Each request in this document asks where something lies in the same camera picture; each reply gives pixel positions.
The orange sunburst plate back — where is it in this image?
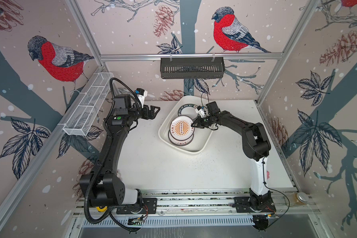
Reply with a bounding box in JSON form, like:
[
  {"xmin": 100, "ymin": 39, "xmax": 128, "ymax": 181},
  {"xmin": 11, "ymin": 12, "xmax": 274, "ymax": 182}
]
[{"xmin": 170, "ymin": 116, "xmax": 194, "ymax": 141}]

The green rim plate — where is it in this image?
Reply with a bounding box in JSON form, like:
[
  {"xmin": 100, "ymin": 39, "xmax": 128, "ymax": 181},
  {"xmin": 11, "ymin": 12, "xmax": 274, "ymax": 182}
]
[{"xmin": 178, "ymin": 104, "xmax": 198, "ymax": 119}]

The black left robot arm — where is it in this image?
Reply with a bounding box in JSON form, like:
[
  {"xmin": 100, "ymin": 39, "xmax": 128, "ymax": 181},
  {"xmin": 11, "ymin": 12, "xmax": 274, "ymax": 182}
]
[{"xmin": 79, "ymin": 94, "xmax": 161, "ymax": 208}]

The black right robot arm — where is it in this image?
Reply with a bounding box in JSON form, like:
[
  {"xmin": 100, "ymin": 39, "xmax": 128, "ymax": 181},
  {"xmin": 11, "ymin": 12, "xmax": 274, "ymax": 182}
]
[{"xmin": 191, "ymin": 102, "xmax": 272, "ymax": 211}]

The white plastic bin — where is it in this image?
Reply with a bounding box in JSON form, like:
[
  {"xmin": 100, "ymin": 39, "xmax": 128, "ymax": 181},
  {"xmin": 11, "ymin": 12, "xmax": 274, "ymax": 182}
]
[{"xmin": 158, "ymin": 95, "xmax": 213, "ymax": 155}]

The yellow tape measure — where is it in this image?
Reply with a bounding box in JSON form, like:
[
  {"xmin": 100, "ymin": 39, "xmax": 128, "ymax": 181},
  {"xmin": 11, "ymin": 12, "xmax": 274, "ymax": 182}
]
[{"xmin": 96, "ymin": 206, "xmax": 108, "ymax": 212}]

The small glass jar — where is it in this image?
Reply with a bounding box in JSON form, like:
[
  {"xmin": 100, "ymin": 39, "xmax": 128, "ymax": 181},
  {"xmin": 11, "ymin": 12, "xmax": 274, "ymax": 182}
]
[{"xmin": 290, "ymin": 192, "xmax": 309, "ymax": 207}]

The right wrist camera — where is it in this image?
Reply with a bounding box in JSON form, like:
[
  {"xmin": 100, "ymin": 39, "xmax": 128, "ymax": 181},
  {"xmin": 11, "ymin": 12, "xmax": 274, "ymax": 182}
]
[{"xmin": 195, "ymin": 106, "xmax": 206, "ymax": 118}]

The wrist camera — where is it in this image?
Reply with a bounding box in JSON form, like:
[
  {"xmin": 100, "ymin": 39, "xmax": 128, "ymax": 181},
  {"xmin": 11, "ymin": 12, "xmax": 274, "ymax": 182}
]
[
  {"xmin": 135, "ymin": 88, "xmax": 148, "ymax": 108},
  {"xmin": 195, "ymin": 106, "xmax": 206, "ymax": 118}
]

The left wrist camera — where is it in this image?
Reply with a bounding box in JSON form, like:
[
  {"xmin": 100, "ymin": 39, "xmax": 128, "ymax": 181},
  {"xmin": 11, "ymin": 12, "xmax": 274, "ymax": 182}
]
[{"xmin": 135, "ymin": 88, "xmax": 148, "ymax": 108}]

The black hanging wire basket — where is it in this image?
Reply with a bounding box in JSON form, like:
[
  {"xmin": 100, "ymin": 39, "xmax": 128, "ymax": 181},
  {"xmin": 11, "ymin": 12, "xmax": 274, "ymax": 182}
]
[{"xmin": 160, "ymin": 57, "xmax": 225, "ymax": 79}]

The black corrugated cable hose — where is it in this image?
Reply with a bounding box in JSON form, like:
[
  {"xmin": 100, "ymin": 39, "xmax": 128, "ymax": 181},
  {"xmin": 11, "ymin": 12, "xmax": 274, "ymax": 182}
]
[{"xmin": 83, "ymin": 139, "xmax": 123, "ymax": 225}]

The aluminium frame crossbar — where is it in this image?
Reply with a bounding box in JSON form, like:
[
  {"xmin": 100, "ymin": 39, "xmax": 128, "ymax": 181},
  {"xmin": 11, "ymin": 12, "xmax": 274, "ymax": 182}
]
[{"xmin": 100, "ymin": 53, "xmax": 284, "ymax": 62}]

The white mesh wall shelf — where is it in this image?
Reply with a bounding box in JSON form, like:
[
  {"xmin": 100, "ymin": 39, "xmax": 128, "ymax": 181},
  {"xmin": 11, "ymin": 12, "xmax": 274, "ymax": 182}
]
[{"xmin": 63, "ymin": 72, "xmax": 114, "ymax": 136}]

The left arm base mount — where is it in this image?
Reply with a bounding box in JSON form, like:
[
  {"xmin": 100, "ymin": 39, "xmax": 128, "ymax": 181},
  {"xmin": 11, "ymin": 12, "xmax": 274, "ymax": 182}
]
[{"xmin": 116, "ymin": 198, "xmax": 157, "ymax": 215}]

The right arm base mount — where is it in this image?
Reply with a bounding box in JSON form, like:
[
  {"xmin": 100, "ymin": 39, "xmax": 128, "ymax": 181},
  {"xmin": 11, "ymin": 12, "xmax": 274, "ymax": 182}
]
[{"xmin": 233, "ymin": 188, "xmax": 276, "ymax": 213}]

